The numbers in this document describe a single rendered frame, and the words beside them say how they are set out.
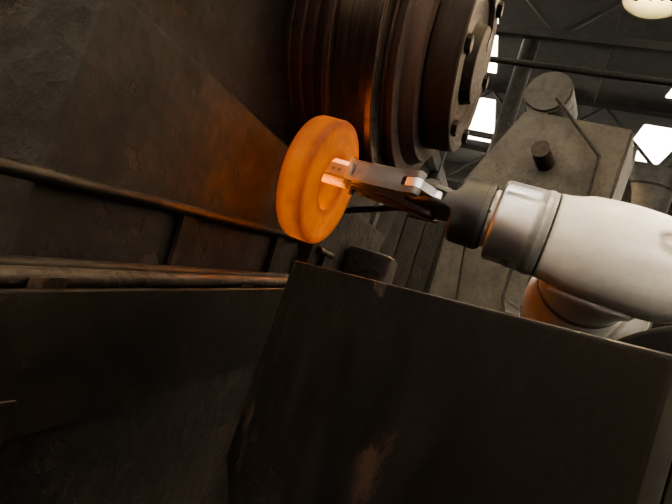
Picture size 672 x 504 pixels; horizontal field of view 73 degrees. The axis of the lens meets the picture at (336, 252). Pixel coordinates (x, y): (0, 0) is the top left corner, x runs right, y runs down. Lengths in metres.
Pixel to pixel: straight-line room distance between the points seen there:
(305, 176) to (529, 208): 0.23
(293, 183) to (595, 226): 0.30
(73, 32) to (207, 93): 0.14
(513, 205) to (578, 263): 0.08
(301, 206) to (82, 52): 0.24
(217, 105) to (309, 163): 0.11
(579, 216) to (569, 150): 3.13
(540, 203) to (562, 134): 3.18
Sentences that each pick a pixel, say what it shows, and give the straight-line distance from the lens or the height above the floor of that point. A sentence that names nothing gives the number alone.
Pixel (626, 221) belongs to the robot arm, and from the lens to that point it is 0.49.
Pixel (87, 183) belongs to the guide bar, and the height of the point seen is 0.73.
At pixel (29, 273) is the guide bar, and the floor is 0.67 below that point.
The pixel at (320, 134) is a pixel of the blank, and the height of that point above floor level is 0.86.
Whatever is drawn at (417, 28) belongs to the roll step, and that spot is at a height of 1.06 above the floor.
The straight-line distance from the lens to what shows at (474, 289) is 3.43.
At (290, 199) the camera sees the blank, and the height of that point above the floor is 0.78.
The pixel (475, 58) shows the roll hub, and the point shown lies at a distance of 0.77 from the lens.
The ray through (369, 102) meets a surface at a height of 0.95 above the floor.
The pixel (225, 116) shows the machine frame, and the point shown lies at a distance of 0.53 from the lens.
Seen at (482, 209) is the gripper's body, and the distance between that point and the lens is 0.49.
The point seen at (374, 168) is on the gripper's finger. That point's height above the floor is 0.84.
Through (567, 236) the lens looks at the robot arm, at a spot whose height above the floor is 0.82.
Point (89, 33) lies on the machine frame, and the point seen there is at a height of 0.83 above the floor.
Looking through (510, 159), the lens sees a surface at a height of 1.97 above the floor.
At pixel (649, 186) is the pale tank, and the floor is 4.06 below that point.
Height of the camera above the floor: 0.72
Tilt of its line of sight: 3 degrees up
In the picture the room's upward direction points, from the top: 19 degrees clockwise
